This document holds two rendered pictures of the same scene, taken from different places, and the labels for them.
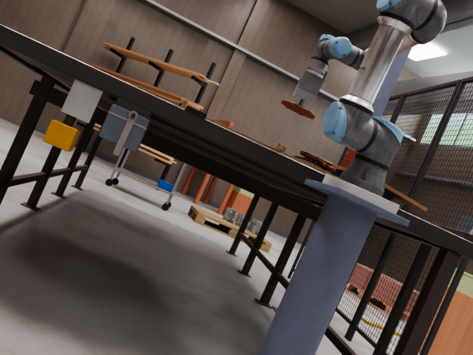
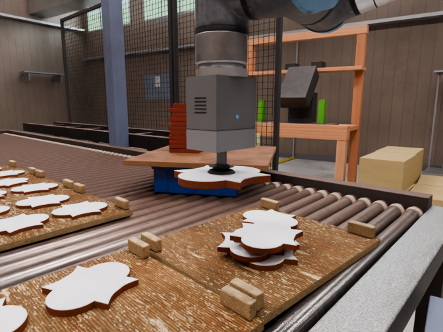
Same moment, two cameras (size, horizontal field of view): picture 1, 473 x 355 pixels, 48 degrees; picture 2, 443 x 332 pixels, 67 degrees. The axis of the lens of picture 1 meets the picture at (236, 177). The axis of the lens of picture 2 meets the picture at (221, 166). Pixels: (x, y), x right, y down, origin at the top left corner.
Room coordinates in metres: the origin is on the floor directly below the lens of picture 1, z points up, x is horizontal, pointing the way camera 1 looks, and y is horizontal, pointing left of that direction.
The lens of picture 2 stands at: (1.73, 0.21, 1.23)
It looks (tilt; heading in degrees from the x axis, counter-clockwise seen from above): 10 degrees down; 320
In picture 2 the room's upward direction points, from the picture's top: straight up
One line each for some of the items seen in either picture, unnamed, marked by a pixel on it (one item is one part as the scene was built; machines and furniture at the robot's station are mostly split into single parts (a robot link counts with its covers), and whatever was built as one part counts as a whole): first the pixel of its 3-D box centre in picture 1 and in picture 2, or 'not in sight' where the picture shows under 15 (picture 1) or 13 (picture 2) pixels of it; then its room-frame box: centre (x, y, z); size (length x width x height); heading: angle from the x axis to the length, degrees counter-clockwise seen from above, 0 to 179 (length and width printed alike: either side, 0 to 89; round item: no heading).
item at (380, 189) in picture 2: (320, 199); (103, 151); (4.09, -0.66, 0.90); 4.04 x 0.06 x 0.10; 8
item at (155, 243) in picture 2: not in sight; (151, 241); (2.33, -0.10, 0.95); 0.06 x 0.02 x 0.03; 4
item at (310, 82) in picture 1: (308, 86); (217, 109); (2.13, -0.12, 1.22); 0.10 x 0.09 x 0.16; 6
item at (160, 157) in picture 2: (362, 182); (209, 154); (2.79, -0.62, 1.03); 0.50 x 0.50 x 0.02; 38
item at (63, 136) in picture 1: (71, 115); not in sight; (1.81, 0.60, 0.74); 0.09 x 0.08 x 0.24; 98
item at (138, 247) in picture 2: not in sight; (138, 247); (2.32, -0.07, 0.95); 0.06 x 0.02 x 0.03; 5
